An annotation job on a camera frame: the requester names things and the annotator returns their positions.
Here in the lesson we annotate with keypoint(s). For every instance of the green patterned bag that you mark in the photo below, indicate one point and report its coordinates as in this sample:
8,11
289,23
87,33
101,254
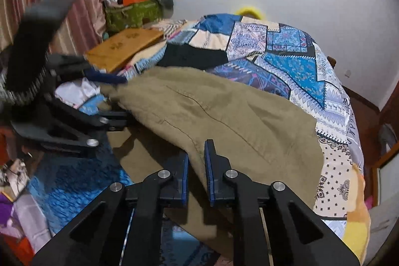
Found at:
131,15

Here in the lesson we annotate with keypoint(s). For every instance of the blue patchwork bedsheet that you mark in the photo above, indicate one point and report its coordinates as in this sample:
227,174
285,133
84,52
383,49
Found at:
296,72

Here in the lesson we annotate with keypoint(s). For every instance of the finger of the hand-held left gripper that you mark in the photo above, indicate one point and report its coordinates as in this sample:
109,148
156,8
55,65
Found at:
93,125
103,76

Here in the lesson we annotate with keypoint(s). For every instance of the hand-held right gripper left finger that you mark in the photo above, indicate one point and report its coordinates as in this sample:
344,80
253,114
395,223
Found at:
185,182

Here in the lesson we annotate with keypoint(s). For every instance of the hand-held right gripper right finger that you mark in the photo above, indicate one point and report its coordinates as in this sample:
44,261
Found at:
208,172

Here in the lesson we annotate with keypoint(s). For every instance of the black cloth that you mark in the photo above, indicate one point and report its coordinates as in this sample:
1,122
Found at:
193,55

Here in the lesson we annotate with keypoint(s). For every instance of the blue textured blanket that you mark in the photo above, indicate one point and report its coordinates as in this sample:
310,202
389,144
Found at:
68,178

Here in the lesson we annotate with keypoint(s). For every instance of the yellow round object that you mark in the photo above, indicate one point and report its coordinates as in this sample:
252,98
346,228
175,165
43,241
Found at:
249,10

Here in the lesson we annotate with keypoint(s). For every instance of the white wall socket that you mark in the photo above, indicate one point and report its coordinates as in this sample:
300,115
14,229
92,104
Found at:
347,72

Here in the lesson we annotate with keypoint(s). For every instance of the purple cloth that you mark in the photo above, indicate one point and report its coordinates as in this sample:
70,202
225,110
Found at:
6,203

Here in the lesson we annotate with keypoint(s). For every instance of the khaki pants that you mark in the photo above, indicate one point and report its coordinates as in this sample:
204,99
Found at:
233,129

